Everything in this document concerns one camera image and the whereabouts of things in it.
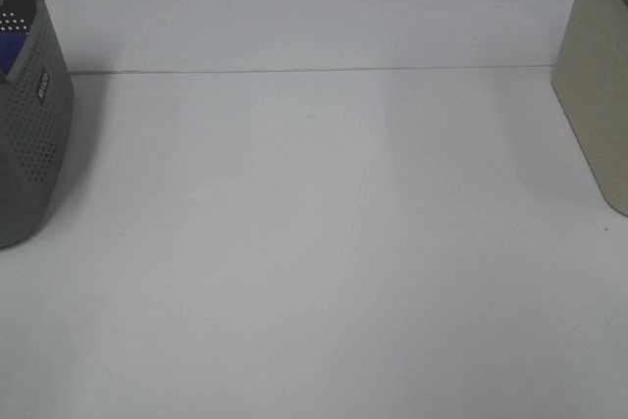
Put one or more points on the blue microfibre towel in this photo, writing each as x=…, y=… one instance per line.
x=11, y=45

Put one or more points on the grey perforated laundry basket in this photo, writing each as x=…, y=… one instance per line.
x=37, y=102

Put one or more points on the beige storage box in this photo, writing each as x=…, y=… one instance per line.
x=590, y=82

